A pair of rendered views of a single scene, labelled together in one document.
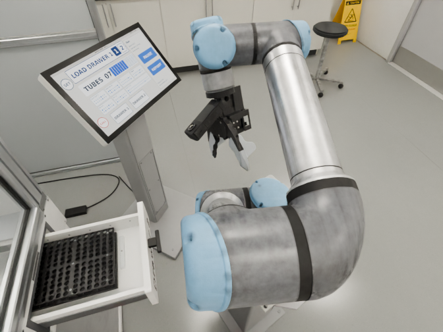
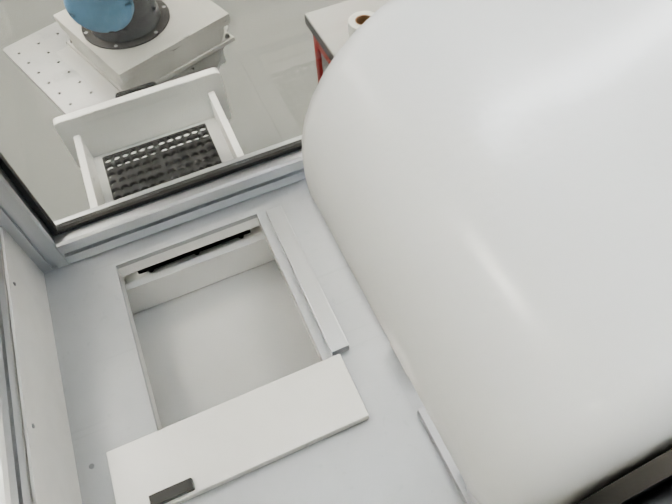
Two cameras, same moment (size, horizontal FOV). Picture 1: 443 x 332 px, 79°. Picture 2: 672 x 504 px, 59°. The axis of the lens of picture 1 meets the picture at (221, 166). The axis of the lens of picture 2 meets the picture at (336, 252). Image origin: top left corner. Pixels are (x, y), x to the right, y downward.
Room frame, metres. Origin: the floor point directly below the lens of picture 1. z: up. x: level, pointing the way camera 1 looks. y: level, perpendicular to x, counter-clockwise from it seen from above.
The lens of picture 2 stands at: (0.09, 1.06, 1.59)
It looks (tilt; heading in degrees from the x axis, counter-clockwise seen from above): 56 degrees down; 268
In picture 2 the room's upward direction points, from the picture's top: 6 degrees counter-clockwise
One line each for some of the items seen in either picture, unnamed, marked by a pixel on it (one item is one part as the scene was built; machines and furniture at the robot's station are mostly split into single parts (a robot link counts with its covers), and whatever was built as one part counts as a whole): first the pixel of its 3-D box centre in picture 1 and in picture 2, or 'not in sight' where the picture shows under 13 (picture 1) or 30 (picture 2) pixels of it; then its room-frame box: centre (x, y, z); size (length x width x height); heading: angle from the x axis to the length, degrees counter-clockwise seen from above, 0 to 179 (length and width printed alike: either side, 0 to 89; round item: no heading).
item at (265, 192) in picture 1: (266, 204); not in sight; (0.44, -0.13, 1.00); 0.13 x 0.12 x 0.14; 95
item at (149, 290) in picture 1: (147, 249); not in sight; (0.37, 0.22, 0.87); 0.29 x 0.02 x 0.11; 16
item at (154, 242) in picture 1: (153, 242); not in sight; (0.37, 0.20, 0.91); 0.07 x 0.04 x 0.01; 16
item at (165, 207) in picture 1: (148, 168); not in sight; (1.03, 0.42, 0.51); 0.50 x 0.45 x 1.02; 64
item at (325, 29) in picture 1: (320, 57); not in sight; (2.83, -1.07, 0.31); 0.59 x 0.56 x 0.62; 15
